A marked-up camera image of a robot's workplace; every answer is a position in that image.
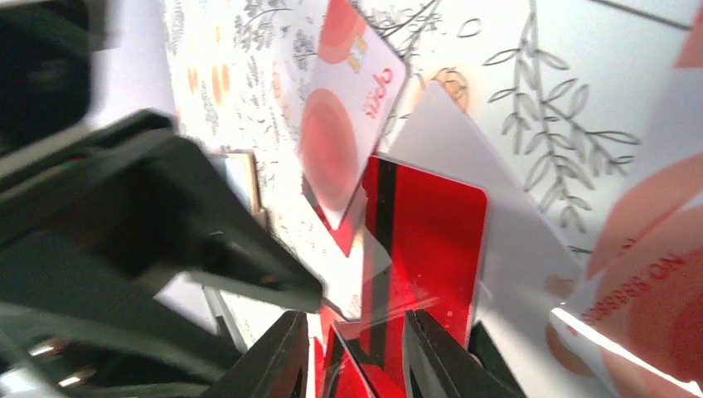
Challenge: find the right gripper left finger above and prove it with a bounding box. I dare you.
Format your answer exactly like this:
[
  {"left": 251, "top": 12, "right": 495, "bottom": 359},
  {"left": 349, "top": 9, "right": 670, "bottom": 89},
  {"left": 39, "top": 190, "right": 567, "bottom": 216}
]
[{"left": 200, "top": 311, "right": 309, "bottom": 398}]

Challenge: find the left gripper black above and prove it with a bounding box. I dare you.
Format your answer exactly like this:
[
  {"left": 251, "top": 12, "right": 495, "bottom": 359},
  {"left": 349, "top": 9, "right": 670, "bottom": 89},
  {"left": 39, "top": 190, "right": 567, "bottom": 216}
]
[{"left": 1, "top": 111, "right": 241, "bottom": 397}]

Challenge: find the red card centre pile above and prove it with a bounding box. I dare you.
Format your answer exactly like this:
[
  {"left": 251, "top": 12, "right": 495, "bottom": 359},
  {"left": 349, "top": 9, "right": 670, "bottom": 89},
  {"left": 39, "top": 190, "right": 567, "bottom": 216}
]
[{"left": 327, "top": 157, "right": 488, "bottom": 397}]

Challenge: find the clear card red dot left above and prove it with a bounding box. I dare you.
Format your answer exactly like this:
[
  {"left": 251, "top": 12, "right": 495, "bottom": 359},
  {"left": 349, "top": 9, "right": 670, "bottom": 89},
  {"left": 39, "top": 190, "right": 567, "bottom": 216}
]
[{"left": 299, "top": 1, "right": 408, "bottom": 229}]

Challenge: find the beige card holder wallet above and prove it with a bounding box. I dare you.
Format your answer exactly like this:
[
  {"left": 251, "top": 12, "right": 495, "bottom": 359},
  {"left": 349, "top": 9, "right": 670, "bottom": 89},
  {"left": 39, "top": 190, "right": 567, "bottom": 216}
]
[{"left": 210, "top": 151, "right": 263, "bottom": 215}]

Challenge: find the red card left pile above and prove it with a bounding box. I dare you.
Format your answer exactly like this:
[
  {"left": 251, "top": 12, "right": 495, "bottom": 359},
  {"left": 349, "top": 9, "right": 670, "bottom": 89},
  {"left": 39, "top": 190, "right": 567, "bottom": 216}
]
[{"left": 315, "top": 323, "right": 376, "bottom": 398}]

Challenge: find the clear card red dot right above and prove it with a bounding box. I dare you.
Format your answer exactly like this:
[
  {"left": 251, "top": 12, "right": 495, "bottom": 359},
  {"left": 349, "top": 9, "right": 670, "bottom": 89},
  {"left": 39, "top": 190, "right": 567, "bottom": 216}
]
[{"left": 546, "top": 154, "right": 702, "bottom": 397}]

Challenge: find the floral patterned table mat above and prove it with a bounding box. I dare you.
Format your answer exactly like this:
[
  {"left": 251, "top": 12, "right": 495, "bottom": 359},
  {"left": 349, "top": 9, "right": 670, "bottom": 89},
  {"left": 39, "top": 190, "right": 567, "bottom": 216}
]
[{"left": 163, "top": 1, "right": 698, "bottom": 331}]

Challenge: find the white card back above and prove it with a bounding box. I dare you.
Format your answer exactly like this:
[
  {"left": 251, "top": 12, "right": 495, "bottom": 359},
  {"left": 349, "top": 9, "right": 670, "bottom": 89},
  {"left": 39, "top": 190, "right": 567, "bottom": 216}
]
[{"left": 389, "top": 82, "right": 608, "bottom": 397}]

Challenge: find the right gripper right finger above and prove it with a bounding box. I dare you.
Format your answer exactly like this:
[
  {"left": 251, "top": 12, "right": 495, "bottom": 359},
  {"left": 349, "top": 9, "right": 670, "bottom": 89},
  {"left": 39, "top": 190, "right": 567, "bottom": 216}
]
[{"left": 403, "top": 310, "right": 519, "bottom": 398}]

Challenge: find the red card pile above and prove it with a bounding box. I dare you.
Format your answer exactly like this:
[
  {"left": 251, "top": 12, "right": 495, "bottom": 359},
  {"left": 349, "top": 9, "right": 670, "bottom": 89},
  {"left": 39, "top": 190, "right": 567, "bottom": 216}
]
[
  {"left": 315, "top": 323, "right": 376, "bottom": 398},
  {"left": 327, "top": 157, "right": 488, "bottom": 397}
]

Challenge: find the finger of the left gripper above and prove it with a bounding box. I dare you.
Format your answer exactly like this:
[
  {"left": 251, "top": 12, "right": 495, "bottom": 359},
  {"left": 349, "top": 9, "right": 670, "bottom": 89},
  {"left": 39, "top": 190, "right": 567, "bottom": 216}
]
[{"left": 138, "top": 137, "right": 323, "bottom": 313}]

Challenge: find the clear card red dot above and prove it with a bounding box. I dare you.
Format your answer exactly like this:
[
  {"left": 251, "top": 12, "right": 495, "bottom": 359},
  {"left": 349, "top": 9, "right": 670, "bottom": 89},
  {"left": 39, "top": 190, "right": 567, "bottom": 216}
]
[
  {"left": 546, "top": 154, "right": 702, "bottom": 397},
  {"left": 299, "top": 1, "right": 408, "bottom": 229}
]

